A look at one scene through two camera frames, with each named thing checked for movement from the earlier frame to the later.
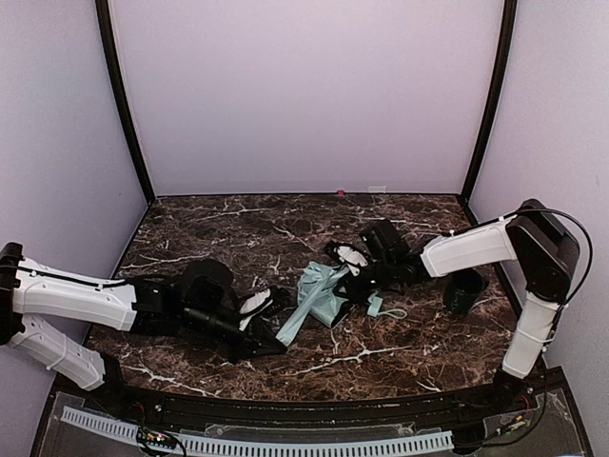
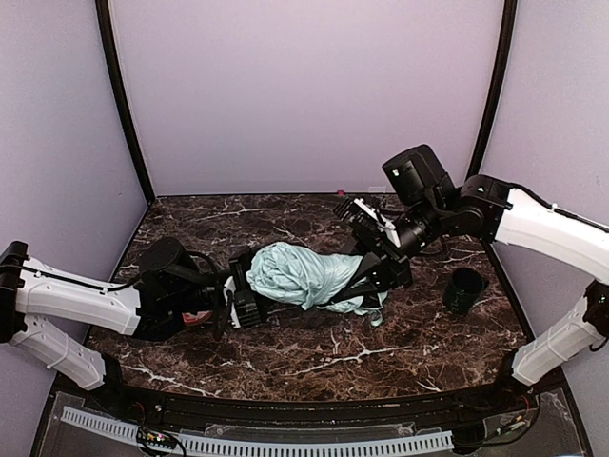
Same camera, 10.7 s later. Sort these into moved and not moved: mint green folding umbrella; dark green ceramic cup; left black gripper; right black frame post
Moved: left black gripper; mint green folding umbrella
Not moved: dark green ceramic cup; right black frame post
